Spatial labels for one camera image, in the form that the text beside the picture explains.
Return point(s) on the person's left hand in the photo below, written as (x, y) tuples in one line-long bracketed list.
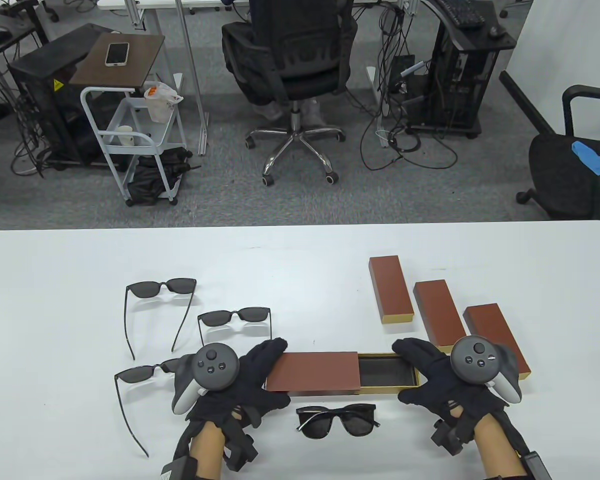
[(252, 370)]

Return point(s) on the person's right hand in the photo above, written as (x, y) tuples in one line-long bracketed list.
[(435, 375)]

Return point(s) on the brown sliding storage box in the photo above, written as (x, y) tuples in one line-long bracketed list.
[(315, 372), (490, 325), (390, 287), (440, 315)]

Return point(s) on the black sunglasses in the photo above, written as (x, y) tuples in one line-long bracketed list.
[(145, 289), (217, 318), (135, 374), (320, 425)]

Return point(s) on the person's left forearm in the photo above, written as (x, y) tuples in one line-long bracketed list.
[(205, 450)]

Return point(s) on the person's right forearm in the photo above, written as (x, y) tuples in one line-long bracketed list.
[(497, 450)]

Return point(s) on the grey tracking controller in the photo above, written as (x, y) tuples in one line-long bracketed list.
[(475, 357), (215, 367)]

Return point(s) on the black wrist battery pack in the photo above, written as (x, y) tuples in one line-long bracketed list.
[(180, 470), (535, 467)]

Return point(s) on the black bag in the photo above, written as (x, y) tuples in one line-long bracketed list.
[(147, 182)]

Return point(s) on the black armchair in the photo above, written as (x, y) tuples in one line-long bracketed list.
[(560, 170)]

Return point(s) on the white paper cup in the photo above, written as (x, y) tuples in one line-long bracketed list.
[(125, 136)]

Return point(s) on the white plastic bag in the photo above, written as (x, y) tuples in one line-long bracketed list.
[(157, 105)]

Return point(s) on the black computer tower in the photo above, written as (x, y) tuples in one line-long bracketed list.
[(450, 85)]

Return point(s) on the white utility cart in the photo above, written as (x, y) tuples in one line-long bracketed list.
[(94, 125)]

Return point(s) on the black mesh office chair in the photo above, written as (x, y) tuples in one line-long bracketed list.
[(310, 50)]

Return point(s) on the brown side table top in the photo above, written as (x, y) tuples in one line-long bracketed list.
[(140, 55)]

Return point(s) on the black computer cart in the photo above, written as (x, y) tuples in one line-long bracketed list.
[(480, 42)]

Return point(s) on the white smartphone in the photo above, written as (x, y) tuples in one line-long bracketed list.
[(117, 54)]

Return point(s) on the white partition board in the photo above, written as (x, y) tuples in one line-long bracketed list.
[(570, 50)]

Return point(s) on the black keyboard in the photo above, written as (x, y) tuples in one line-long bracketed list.
[(462, 14)]

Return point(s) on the black equipment cabinet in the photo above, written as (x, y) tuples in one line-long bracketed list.
[(45, 70)]

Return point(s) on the black desk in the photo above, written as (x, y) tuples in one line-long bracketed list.
[(22, 31)]

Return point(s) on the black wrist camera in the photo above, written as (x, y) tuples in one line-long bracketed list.
[(240, 450), (447, 437)]

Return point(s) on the silver aluminium post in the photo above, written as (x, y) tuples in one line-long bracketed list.
[(190, 65)]

